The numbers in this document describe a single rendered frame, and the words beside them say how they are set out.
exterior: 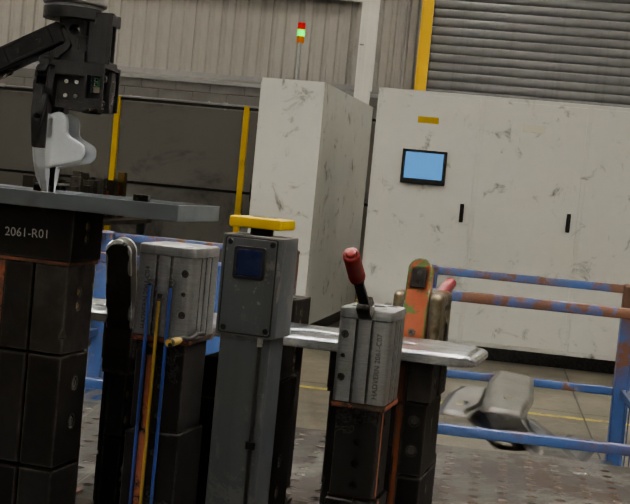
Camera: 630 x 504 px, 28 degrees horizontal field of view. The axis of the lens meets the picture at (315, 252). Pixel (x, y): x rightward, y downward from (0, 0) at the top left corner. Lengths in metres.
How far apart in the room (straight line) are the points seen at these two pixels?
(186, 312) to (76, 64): 0.34
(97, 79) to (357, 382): 0.47
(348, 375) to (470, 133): 8.15
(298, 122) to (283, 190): 0.54
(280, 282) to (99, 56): 0.34
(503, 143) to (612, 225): 1.02
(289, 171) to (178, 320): 8.16
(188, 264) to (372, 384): 0.27
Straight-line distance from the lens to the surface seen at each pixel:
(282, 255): 1.37
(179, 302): 1.57
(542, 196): 9.62
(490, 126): 9.63
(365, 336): 1.51
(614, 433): 4.78
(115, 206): 1.39
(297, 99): 9.73
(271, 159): 9.74
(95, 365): 5.03
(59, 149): 1.47
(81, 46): 1.48
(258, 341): 1.38
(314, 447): 2.44
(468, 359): 1.62
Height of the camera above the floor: 1.20
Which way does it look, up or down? 3 degrees down
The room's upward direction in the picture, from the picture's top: 5 degrees clockwise
